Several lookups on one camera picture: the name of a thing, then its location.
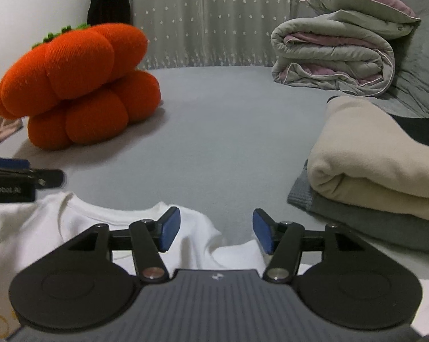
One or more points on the folded grey garment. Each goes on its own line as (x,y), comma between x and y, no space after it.
(360,224)

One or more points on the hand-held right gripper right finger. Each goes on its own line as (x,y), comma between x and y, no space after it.
(264,228)

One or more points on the pink grey pillow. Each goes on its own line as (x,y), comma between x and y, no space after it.
(360,0)

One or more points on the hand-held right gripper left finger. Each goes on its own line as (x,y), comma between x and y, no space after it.
(170,228)

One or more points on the folded beige garment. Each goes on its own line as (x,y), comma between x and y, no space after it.
(371,149)

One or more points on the orange pumpkin plush pillow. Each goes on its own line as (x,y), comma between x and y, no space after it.
(86,60)

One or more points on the crumpled beige cloth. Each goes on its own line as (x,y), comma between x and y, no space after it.
(1,128)

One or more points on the folded grey pink quilt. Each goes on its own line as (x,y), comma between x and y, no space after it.
(324,57)

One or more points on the grey quilted bedspread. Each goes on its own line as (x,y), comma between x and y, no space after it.
(424,60)

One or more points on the folded black garment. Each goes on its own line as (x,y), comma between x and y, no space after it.
(424,131)

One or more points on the white printed sweatshirt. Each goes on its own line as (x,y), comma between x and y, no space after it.
(22,228)

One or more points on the grey star-print fabric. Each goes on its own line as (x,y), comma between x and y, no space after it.
(207,17)

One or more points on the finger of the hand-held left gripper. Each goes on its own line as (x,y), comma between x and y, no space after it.
(50,178)
(4,162)

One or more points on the black knit object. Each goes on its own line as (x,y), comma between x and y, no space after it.
(107,0)

